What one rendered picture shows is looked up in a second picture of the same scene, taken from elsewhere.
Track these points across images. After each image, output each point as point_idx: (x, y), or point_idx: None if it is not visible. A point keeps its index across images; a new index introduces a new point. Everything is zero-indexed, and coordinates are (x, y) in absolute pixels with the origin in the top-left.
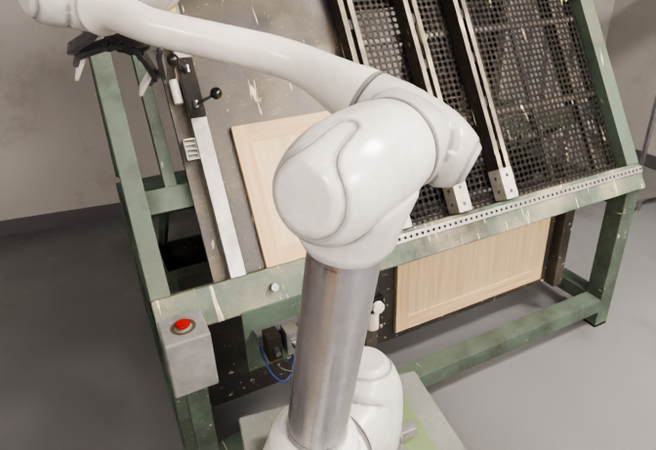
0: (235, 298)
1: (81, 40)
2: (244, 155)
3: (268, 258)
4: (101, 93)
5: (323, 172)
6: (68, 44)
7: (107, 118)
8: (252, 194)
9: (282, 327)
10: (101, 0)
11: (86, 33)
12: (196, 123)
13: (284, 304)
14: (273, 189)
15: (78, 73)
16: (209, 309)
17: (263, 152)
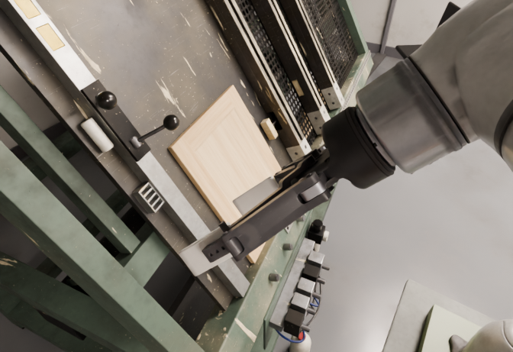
0: (255, 311)
1: (279, 224)
2: (195, 171)
3: (253, 253)
4: (9, 194)
5: None
6: (230, 240)
7: (43, 225)
8: (218, 206)
9: (296, 305)
10: None
11: (285, 205)
12: (144, 164)
13: (282, 283)
14: None
15: (214, 266)
16: (244, 340)
17: (207, 158)
